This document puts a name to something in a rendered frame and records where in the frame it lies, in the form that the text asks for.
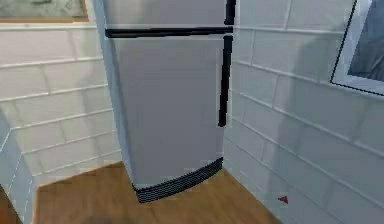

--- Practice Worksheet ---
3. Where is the grey fridge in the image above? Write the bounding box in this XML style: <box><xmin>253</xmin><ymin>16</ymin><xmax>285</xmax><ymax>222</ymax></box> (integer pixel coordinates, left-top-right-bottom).
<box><xmin>93</xmin><ymin>0</ymin><xmax>238</xmax><ymax>204</ymax></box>

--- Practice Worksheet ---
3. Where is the white framed window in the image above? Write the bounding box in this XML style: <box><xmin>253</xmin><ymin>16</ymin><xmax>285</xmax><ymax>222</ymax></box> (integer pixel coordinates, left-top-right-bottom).
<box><xmin>329</xmin><ymin>0</ymin><xmax>384</xmax><ymax>98</ymax></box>

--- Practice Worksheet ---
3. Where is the long black fridge handle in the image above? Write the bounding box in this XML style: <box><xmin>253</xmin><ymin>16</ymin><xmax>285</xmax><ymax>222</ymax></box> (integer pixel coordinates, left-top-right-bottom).
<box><xmin>217</xmin><ymin>34</ymin><xmax>234</xmax><ymax>128</ymax></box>

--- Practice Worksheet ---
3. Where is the short black fridge handle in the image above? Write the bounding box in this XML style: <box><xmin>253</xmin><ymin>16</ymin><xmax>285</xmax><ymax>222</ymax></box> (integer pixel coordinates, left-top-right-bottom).
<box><xmin>223</xmin><ymin>0</ymin><xmax>238</xmax><ymax>26</ymax></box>

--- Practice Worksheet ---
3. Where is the wooden framed wall picture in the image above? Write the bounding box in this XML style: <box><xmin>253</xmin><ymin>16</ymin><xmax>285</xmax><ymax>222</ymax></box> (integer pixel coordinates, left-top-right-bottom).
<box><xmin>0</xmin><ymin>0</ymin><xmax>90</xmax><ymax>24</ymax></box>

